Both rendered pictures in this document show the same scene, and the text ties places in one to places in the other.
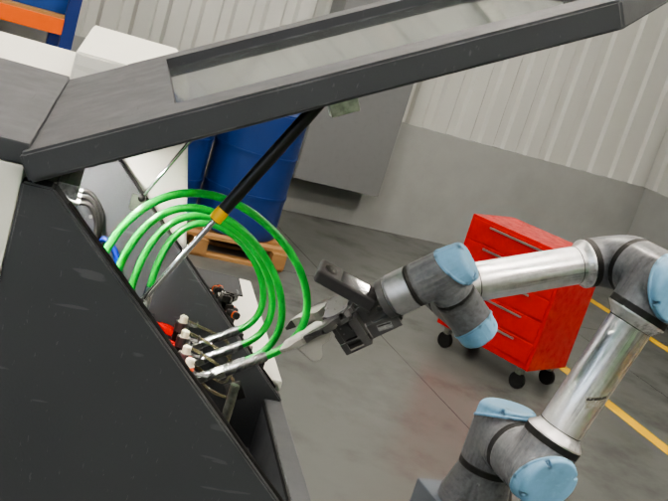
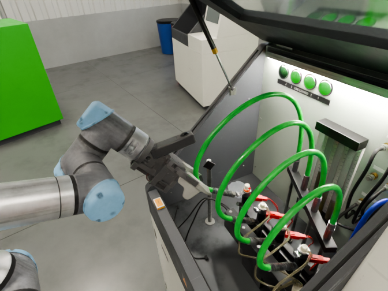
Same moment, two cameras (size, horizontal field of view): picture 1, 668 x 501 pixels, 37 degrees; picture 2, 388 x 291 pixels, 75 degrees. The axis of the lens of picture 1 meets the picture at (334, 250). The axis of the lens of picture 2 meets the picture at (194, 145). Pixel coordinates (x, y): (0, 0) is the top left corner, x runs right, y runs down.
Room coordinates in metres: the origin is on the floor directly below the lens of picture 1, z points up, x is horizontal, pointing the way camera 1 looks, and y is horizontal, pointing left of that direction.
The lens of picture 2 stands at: (2.20, -0.07, 1.69)
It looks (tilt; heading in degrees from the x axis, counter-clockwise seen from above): 34 degrees down; 171
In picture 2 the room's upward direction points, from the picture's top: 3 degrees counter-clockwise
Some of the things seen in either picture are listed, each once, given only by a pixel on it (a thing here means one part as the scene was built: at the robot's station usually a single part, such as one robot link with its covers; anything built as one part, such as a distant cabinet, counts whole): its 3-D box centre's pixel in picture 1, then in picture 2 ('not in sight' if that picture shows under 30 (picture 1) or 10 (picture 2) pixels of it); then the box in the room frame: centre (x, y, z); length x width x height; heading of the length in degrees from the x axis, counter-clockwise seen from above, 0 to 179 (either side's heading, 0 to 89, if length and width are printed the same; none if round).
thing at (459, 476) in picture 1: (480, 482); not in sight; (1.91, -0.43, 0.95); 0.15 x 0.15 x 0.10
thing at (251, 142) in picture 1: (205, 166); not in sight; (6.66, 1.00, 0.51); 1.20 x 0.85 x 1.02; 112
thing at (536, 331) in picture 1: (515, 301); not in sight; (5.90, -1.14, 0.43); 0.70 x 0.46 x 0.86; 49
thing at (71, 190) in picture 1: (80, 153); (332, 74); (1.57, 0.44, 1.43); 0.54 x 0.03 x 0.02; 15
